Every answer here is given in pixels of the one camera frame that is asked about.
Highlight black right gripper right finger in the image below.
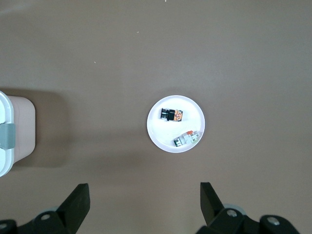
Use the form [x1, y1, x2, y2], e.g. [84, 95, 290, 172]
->
[197, 182, 247, 234]

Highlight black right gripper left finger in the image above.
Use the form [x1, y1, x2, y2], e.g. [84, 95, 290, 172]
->
[18, 183, 92, 234]

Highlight orange and black push-button switch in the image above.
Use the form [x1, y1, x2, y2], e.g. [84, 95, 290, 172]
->
[159, 107, 184, 123]

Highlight white lidded box grey clips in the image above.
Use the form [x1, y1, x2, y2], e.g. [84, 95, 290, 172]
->
[0, 90, 36, 177]

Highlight pink round plate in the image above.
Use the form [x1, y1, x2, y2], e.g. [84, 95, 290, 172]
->
[146, 95, 206, 154]

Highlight grey switch with green end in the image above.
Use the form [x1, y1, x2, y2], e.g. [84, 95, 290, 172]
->
[173, 130, 200, 148]

